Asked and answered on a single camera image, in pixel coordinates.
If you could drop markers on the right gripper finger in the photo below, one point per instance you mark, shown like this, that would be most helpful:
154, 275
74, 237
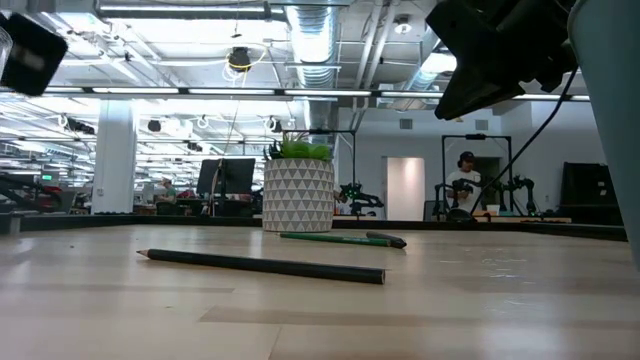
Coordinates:
475, 90

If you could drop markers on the matte black pen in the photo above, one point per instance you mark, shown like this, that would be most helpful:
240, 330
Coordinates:
387, 240

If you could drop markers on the green pencil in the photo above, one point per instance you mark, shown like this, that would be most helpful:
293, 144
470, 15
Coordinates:
335, 239

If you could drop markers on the black pencil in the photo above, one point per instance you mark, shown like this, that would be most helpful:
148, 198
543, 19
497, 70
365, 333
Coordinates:
260, 265

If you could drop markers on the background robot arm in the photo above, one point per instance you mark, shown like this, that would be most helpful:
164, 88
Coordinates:
360, 197

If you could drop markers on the person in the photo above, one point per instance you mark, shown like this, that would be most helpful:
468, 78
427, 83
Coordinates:
169, 192
465, 185

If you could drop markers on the background robot arms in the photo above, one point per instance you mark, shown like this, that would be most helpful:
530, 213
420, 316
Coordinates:
520, 185

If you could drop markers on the white door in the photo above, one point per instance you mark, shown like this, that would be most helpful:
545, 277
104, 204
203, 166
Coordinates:
405, 190

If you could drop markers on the teal plastic bin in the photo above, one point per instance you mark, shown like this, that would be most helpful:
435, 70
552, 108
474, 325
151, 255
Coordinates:
615, 100

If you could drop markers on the white column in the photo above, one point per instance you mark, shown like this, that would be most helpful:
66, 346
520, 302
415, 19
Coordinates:
114, 160

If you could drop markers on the black cabinet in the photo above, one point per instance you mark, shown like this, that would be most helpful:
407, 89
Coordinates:
585, 190

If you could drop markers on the overhead light bar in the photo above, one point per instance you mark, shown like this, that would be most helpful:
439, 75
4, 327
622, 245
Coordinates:
325, 93

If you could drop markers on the succulent in triangle-pattern pot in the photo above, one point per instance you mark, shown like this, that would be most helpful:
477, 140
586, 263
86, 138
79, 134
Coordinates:
297, 195

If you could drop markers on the black ceiling device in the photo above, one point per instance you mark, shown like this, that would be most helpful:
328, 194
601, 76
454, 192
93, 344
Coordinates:
240, 57

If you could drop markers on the black computer monitor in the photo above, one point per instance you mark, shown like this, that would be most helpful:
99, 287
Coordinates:
230, 175

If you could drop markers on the slanted silver air duct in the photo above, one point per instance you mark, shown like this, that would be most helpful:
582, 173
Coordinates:
425, 75

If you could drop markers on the round silver air duct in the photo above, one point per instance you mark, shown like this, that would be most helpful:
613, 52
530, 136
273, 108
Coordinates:
312, 35

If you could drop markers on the black table frame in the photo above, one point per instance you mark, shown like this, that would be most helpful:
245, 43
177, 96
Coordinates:
150, 221

